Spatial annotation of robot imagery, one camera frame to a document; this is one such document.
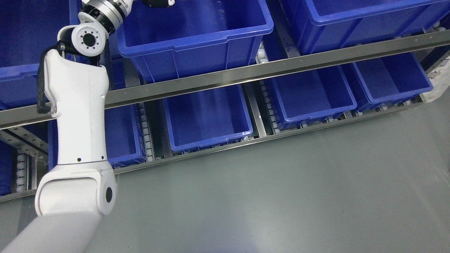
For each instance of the blue bin lower right-centre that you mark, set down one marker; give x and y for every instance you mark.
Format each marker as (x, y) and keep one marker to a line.
(310, 96)

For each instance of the blue bin lower far right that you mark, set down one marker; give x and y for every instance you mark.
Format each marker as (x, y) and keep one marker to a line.
(386, 81)

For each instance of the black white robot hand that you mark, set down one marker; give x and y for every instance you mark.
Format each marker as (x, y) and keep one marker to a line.
(158, 3)

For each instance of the blue bin top right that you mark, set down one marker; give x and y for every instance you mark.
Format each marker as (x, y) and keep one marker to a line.
(324, 25)

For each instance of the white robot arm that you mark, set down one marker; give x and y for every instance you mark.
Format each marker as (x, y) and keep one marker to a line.
(73, 197)

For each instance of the blue bin lower centre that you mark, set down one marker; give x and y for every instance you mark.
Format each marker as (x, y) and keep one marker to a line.
(201, 120)

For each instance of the blue bin top left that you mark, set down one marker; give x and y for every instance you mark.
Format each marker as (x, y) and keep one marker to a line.
(27, 27)

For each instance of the blue bin behind arm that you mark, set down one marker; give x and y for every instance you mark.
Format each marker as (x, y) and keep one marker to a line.
(124, 137)

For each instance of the blue bin top centre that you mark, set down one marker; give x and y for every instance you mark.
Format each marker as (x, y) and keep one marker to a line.
(193, 37)

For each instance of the steel shelf rack frame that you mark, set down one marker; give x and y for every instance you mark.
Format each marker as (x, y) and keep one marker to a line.
(237, 76)

